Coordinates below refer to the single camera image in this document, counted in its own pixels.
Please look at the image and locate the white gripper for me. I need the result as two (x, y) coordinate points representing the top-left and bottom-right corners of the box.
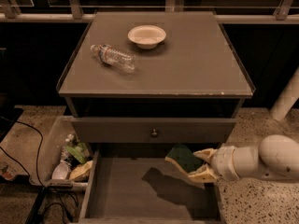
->
(188, 147), (239, 183)

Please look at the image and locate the green yellow sponge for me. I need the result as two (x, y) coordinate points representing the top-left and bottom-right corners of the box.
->
(164, 144), (204, 176)

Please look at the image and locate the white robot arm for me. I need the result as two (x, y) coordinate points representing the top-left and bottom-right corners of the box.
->
(187, 134), (299, 182)

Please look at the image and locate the open grey middle drawer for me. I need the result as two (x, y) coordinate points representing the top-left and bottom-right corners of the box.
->
(78, 154), (226, 224)

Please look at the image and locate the grey drawer cabinet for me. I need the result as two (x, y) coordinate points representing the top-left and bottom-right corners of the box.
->
(55, 10), (256, 161)

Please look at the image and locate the grey top drawer with knob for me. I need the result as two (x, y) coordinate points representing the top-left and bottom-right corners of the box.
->
(71, 118), (236, 143)

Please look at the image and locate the green snack bag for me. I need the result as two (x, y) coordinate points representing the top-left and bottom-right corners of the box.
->
(66, 142), (90, 164)

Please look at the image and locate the yellow bag in bin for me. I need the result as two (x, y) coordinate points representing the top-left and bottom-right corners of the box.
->
(69, 161), (93, 182)

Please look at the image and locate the clear plastic water bottle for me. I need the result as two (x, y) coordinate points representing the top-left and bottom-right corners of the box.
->
(91, 44), (135, 74)

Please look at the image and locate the white paper bowl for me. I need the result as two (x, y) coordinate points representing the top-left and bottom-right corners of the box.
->
(128, 25), (166, 49)

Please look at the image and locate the white bowl in bin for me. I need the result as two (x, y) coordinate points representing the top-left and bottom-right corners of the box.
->
(51, 163), (71, 180)

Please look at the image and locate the metal window railing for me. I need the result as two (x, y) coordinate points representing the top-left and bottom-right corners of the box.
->
(0, 0), (299, 24)

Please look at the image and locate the small can on floor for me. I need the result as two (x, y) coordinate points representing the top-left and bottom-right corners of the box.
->
(0, 161), (17, 181)

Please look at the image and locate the black device at left edge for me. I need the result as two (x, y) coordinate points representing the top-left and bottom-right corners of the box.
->
(0, 93), (23, 142)

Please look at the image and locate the black cable on floor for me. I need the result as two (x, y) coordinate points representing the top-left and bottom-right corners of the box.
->
(0, 115), (79, 224)

